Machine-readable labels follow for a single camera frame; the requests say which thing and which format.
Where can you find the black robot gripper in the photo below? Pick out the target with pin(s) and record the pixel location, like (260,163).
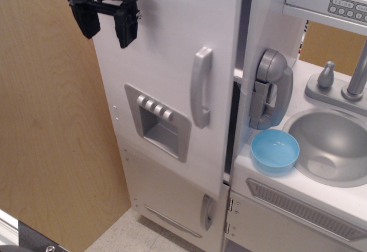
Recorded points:
(125,12)

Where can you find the white toy fridge door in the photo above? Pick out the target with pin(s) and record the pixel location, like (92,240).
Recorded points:
(159,63)

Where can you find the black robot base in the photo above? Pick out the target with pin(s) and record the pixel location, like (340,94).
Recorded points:
(24,238)

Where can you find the white toy fridge cabinet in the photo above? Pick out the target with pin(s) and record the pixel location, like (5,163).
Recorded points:
(263,25)

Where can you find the grey ice dispenser panel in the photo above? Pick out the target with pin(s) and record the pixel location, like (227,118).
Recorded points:
(159,124)

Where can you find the plywood board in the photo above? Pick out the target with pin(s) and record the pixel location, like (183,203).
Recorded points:
(60,166)

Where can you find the grey lower freezer door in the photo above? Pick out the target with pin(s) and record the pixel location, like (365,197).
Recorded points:
(170,201)

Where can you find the light blue plastic bowl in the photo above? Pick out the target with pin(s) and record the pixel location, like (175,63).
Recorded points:
(274,151)

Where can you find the grey toy faucet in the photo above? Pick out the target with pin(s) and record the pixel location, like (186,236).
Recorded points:
(351,95)

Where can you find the toy microwave with keypad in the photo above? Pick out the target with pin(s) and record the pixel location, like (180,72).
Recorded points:
(347,15)

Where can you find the white oven door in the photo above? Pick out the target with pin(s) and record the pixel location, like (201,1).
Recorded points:
(257,227)

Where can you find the grey toy sink basin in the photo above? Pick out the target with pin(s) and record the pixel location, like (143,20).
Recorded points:
(332,146)

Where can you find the grey oven vent panel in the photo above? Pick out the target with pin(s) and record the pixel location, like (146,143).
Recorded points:
(306,212)

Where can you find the grey fridge door handle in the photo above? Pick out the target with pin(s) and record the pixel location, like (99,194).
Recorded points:
(201,66)

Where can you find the grey toy wall phone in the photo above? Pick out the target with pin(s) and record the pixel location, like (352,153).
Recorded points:
(272,91)

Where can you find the grey freezer door handle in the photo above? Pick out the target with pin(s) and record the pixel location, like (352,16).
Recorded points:
(205,217)

